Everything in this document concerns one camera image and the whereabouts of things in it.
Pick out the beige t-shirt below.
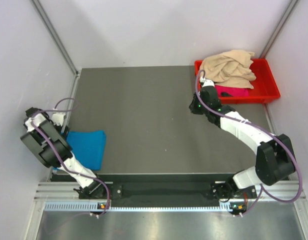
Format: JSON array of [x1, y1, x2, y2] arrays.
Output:
[[199, 49, 256, 89]]

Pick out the blue t-shirt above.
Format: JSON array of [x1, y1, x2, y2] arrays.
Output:
[[54, 130, 107, 172]]

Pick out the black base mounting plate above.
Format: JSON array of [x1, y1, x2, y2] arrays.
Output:
[[50, 173, 291, 208]]

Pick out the corner aluminium post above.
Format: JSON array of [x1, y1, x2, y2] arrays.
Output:
[[30, 0, 81, 76], [259, 0, 300, 59]]

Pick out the left corner aluminium post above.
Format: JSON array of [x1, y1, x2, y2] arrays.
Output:
[[30, 0, 81, 76]]

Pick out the pink t-shirt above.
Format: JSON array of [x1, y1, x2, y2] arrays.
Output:
[[215, 85, 249, 97]]

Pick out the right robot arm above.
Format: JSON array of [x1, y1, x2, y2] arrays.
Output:
[[189, 86, 297, 198]]

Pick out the white slotted cable duct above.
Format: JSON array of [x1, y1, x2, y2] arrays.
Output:
[[44, 201, 246, 213]]

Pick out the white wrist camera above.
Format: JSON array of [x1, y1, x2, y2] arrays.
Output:
[[199, 77, 215, 88], [50, 109, 66, 127]]

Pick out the right corner aluminium post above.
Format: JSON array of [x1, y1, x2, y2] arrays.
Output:
[[259, 0, 300, 59]]

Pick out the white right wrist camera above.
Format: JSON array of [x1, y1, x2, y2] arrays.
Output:
[[199, 77, 215, 88]]

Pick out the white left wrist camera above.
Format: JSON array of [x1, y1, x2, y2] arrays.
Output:
[[50, 109, 66, 127]]

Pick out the red plastic bin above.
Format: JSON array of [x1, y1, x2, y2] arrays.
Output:
[[194, 58, 280, 105]]

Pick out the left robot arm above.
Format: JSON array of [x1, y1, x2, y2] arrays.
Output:
[[20, 107, 109, 200]]

